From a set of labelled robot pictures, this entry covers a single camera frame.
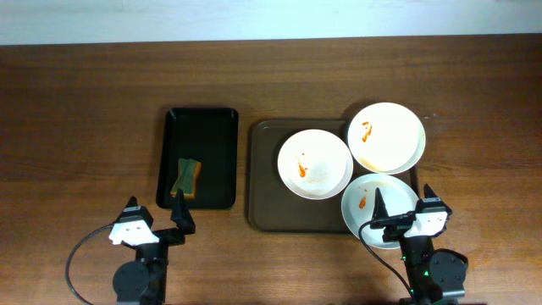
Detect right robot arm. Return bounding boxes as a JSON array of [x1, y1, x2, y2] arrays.
[[358, 185, 468, 305]]

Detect white plate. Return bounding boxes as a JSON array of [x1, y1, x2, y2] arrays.
[[346, 103, 426, 175], [277, 129, 354, 200], [341, 174, 418, 238]]

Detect black rectangular sponge tray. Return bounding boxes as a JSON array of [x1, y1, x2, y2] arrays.
[[156, 108, 239, 209]]

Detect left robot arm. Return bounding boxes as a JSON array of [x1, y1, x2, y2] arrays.
[[109, 189, 196, 305]]

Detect brown serving tray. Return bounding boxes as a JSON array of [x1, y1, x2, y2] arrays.
[[246, 119, 350, 234]]

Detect green and yellow sponge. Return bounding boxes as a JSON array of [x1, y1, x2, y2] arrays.
[[170, 158, 202, 200]]

